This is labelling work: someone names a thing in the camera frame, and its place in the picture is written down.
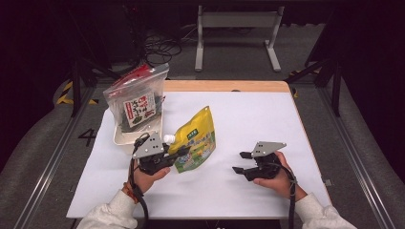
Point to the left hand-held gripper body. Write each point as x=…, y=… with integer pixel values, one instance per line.
x=153, y=152

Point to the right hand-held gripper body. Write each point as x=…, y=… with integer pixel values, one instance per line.
x=266, y=159

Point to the yellow spout pouch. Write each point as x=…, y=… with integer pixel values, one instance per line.
x=197, y=140

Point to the red white packet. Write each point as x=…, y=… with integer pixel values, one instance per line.
x=127, y=137

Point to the clear zip bag of seaweed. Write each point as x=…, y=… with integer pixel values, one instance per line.
x=137, y=95

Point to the person's left hand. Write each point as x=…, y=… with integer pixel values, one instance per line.
x=147, y=181

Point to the person's right hand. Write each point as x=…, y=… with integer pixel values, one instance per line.
x=280, y=186

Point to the white table cover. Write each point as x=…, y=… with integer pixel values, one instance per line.
x=248, y=120

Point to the black metal stand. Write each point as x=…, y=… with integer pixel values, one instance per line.
x=75, y=82
x=336, y=92

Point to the yellow and black floor tape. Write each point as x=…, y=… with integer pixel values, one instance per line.
x=65, y=92

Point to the grey metal stand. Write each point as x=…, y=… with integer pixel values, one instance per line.
x=237, y=19

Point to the aluminium floor rail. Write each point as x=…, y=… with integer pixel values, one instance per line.
x=54, y=159
x=356, y=159

